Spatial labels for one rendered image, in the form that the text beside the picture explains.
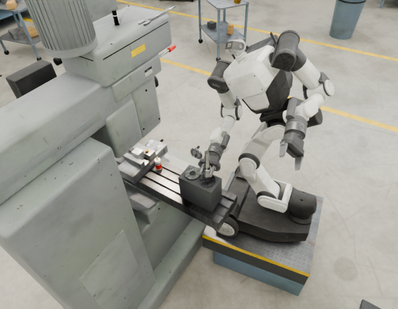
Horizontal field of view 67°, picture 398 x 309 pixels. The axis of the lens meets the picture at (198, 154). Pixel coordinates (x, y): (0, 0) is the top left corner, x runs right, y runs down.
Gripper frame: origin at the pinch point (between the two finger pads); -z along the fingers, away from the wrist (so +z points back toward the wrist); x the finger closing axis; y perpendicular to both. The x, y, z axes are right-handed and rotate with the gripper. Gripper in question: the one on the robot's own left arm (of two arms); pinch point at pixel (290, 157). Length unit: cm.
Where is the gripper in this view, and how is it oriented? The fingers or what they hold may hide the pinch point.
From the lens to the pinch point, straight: 127.7
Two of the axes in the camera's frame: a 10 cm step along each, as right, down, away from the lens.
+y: 6.3, -2.0, -7.5
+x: -7.2, -5.2, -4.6
